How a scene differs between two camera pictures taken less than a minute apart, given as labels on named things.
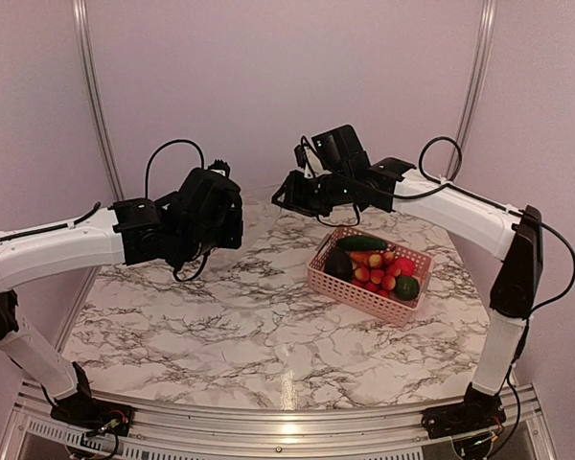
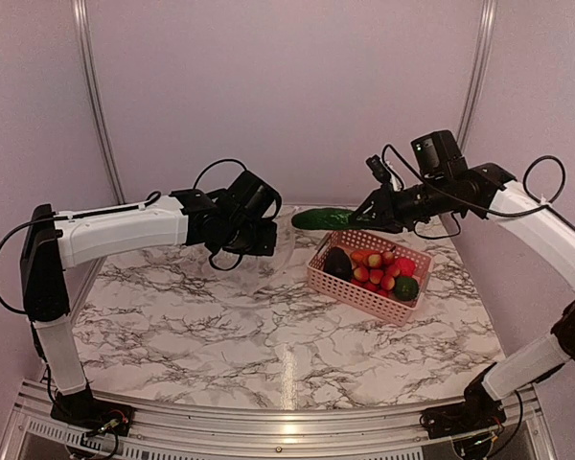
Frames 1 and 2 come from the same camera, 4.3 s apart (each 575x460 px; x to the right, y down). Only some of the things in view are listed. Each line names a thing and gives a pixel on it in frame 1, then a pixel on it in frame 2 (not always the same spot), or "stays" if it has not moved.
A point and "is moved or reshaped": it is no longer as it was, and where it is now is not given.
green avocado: x=406 y=287 stays
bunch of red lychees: x=380 y=275 stays
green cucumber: x=360 y=243 -> x=325 y=218
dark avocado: x=338 y=263 stays
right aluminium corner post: x=489 y=13 stays
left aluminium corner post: x=95 y=93 stays
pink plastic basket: x=395 y=310 stays
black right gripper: x=295 y=197 -> x=387 y=218
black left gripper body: x=230 y=239 -> x=247 y=242
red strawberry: x=406 y=265 stays
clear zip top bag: x=261 y=210 is moved or reshaped
